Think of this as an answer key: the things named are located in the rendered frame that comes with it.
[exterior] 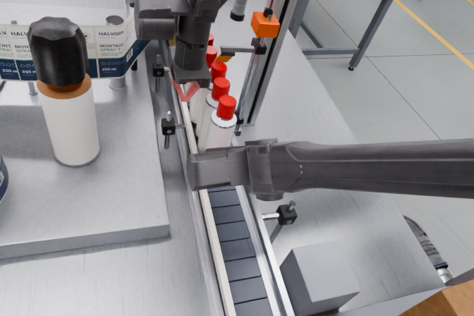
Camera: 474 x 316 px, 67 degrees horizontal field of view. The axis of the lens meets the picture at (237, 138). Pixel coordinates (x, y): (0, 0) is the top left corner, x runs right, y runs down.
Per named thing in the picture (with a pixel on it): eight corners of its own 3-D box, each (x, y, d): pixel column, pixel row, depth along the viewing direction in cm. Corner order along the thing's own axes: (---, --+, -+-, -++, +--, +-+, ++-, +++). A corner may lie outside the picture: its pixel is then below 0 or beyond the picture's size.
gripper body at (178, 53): (175, 86, 64) (178, 51, 59) (168, 53, 70) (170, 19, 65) (210, 86, 66) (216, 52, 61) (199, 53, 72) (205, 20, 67)
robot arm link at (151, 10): (223, -4, 52) (209, -40, 56) (143, -7, 48) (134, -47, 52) (207, 54, 62) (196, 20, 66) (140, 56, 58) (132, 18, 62)
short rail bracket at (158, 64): (151, 87, 102) (152, 51, 93) (173, 87, 104) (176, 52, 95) (152, 94, 100) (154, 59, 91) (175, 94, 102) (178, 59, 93)
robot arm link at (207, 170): (288, 198, 50) (282, 137, 50) (209, 213, 46) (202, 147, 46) (255, 189, 61) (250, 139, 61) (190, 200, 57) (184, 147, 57)
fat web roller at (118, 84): (108, 79, 93) (103, 13, 79) (126, 79, 94) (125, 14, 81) (108, 91, 90) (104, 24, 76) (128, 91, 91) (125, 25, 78)
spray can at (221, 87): (195, 142, 84) (207, 73, 69) (216, 141, 86) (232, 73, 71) (198, 159, 81) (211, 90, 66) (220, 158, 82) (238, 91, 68)
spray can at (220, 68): (194, 125, 88) (206, 56, 73) (215, 127, 89) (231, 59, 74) (195, 141, 84) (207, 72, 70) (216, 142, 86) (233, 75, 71)
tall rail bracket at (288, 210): (240, 242, 75) (260, 199, 63) (272, 237, 77) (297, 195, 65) (245, 257, 73) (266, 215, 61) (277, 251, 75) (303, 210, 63)
